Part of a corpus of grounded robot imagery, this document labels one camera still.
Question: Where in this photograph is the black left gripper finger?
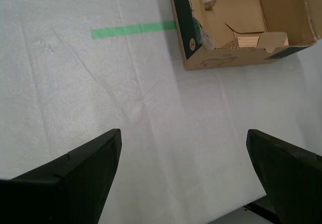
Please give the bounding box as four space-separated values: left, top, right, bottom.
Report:
246 129 322 224
0 128 123 224

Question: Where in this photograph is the light wooden block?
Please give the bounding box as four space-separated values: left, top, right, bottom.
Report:
237 36 289 48

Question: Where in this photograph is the brown cardboard box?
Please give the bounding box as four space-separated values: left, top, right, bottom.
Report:
168 0 322 71

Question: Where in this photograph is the white foam table sheet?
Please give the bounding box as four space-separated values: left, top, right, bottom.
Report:
0 0 322 224

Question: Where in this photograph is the long green tape strip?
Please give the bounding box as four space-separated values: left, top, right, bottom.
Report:
91 21 177 40

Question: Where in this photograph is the black metal frame bar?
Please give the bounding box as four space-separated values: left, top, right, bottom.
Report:
243 195 280 224

